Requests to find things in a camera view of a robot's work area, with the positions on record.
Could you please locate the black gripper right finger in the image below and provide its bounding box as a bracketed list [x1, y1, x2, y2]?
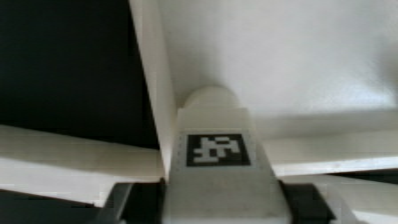
[279, 182, 336, 224]

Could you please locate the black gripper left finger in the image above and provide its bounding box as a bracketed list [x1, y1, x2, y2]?
[94, 179, 167, 224]

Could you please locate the white square table top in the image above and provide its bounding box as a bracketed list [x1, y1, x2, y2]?
[128, 0, 398, 176]

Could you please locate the white U-shaped obstacle fence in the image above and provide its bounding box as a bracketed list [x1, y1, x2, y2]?
[0, 126, 398, 224]

